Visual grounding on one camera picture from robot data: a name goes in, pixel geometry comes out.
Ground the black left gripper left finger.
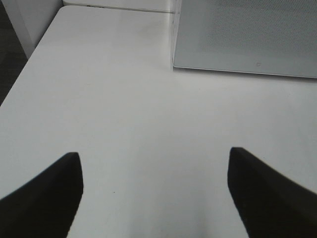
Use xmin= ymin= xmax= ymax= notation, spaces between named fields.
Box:
xmin=0 ymin=152 xmax=84 ymax=238

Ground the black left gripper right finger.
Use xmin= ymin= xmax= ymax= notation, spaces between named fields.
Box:
xmin=227 ymin=147 xmax=317 ymax=238

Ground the white microwave door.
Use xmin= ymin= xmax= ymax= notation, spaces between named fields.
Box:
xmin=173 ymin=0 xmax=317 ymax=78

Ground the white cabinet beside table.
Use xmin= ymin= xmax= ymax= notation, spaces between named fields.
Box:
xmin=2 ymin=0 xmax=63 ymax=58

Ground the white microwave oven body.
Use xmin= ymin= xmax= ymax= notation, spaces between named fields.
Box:
xmin=170 ymin=0 xmax=182 ymax=67

